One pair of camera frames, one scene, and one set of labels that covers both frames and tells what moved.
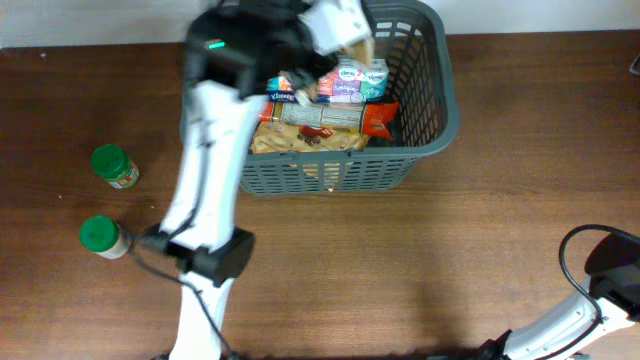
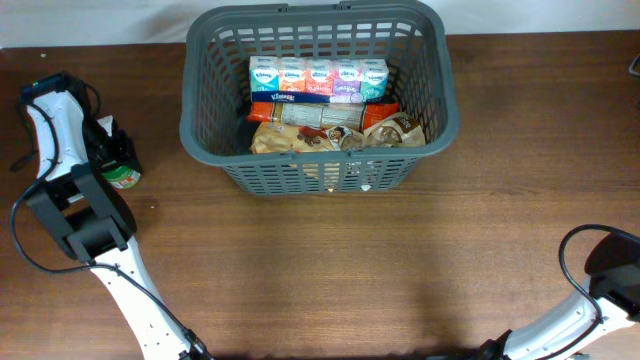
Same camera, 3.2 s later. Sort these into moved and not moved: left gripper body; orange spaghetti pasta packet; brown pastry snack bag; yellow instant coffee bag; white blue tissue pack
Moved: brown pastry snack bag; left gripper body
Not moved: white blue tissue pack; yellow instant coffee bag; orange spaghetti pasta packet
